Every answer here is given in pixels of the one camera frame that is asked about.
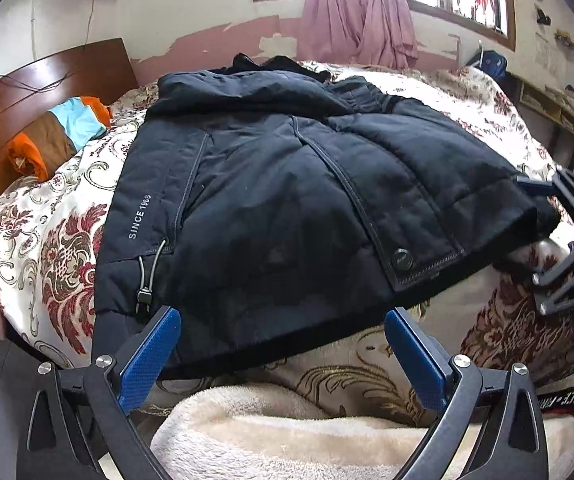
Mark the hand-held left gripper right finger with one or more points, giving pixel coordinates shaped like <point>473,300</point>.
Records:
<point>417,360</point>

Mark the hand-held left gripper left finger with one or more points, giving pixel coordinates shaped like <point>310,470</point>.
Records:
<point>149,360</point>

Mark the dark navy padded jacket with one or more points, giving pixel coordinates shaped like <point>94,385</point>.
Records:
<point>277,185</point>

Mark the wooden shelf unit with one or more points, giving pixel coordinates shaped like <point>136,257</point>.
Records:
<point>552,105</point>

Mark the beige fleece blanket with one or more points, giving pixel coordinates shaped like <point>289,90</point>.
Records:
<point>292,440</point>

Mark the blue backpack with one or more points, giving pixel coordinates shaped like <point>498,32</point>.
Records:
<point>494,64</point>

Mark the floral satin quilt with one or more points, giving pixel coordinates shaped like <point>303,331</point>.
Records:
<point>42,220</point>

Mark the orange brown blue striped pillow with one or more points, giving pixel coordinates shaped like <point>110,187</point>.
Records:
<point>62,130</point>

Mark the pink curtain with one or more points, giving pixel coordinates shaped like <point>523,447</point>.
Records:
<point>389,25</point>
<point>332,20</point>

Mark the wooden headboard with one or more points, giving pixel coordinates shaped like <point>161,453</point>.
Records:
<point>27,95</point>

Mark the small wall rack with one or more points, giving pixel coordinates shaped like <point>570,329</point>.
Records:
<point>569,40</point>

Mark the small black wall item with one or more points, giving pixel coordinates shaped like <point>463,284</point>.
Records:
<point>543,17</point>

